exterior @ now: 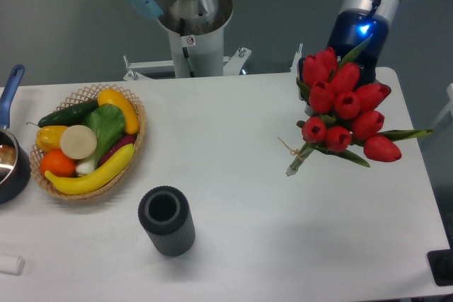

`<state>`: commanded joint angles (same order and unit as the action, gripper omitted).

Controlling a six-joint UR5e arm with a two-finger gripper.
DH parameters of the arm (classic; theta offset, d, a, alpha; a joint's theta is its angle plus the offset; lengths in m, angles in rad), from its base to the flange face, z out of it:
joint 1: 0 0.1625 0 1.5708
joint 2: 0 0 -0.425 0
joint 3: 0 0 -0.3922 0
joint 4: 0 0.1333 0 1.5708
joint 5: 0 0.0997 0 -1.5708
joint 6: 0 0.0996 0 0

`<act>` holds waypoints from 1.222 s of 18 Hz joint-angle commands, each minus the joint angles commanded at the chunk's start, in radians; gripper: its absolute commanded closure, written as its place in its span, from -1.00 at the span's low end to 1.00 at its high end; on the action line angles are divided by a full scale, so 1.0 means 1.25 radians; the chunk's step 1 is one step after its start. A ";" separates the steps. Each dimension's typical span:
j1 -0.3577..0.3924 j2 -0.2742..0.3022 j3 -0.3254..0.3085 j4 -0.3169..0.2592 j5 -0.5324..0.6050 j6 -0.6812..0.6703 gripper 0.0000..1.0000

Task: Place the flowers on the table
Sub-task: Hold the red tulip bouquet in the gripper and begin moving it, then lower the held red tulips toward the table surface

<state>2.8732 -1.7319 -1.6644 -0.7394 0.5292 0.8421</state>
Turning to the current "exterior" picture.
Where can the red tulip bouquet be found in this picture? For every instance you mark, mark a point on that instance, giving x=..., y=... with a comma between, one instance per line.
x=343, y=118

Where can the white cylinder object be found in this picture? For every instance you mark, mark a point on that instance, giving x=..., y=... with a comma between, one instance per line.
x=11, y=264

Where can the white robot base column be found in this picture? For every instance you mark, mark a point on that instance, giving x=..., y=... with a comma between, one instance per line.
x=197, y=55

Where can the yellow banana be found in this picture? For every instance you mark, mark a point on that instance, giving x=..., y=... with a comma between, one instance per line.
x=98, y=178

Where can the orange fruit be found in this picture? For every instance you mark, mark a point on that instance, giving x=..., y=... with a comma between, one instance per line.
x=58, y=163

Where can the purple eggplant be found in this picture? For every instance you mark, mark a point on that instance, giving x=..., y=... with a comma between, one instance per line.
x=126, y=139

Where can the blue handled saucepan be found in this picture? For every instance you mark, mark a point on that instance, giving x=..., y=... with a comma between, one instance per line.
x=15, y=165

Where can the yellow squash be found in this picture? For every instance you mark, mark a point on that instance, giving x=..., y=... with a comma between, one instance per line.
x=116, y=98

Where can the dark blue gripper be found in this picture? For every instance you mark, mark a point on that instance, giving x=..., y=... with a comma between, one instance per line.
x=357, y=38

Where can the beige round onion slice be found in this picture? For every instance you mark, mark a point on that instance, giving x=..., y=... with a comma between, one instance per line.
x=78, y=142

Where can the white metal base frame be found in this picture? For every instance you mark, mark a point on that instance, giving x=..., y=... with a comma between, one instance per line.
x=148, y=66

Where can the green cucumber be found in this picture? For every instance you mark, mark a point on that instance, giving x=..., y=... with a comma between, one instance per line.
x=72, y=115

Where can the yellow bell pepper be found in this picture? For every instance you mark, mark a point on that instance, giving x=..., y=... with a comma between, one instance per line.
x=48, y=138

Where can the black device at edge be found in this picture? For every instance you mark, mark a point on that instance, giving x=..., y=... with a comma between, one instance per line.
x=441, y=266

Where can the green bok choy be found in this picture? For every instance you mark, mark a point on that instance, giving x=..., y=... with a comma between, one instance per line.
x=108, y=124

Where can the dark grey ribbed vase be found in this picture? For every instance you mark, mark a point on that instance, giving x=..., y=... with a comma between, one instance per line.
x=164, y=213

